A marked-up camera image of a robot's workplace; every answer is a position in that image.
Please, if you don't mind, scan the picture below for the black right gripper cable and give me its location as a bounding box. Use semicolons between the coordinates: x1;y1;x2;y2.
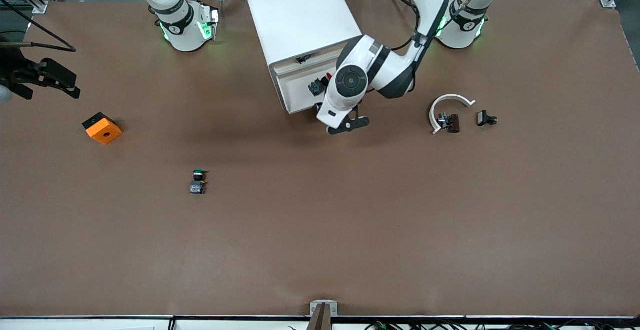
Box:
0;0;77;53

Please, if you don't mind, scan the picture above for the grey metal bracket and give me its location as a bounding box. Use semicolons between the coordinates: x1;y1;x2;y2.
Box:
309;300;339;317

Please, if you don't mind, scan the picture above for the brown table cover sheet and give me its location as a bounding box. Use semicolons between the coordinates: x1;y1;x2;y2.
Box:
0;0;640;318

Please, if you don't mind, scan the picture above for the red push button switch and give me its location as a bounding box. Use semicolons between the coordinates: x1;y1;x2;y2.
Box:
308;71;335;97

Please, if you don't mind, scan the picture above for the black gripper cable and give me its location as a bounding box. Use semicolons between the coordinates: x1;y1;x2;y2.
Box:
390;0;488;53
0;0;77;53

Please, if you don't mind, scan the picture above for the white plastic drawer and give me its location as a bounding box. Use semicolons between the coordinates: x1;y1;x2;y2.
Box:
272;50;353;116

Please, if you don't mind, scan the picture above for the green push button switch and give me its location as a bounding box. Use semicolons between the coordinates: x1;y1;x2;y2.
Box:
189;168;209;195

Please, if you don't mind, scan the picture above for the white curved plastic clip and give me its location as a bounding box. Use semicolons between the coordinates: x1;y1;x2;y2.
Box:
429;93;476;136

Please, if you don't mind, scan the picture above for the orange block with hole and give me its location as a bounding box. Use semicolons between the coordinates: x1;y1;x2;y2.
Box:
82;112;124;146

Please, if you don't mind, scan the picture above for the white drawer cabinet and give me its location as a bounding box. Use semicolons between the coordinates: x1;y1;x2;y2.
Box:
242;0;364;116

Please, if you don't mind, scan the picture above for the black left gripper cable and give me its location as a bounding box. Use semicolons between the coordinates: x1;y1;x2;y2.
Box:
390;0;488;53

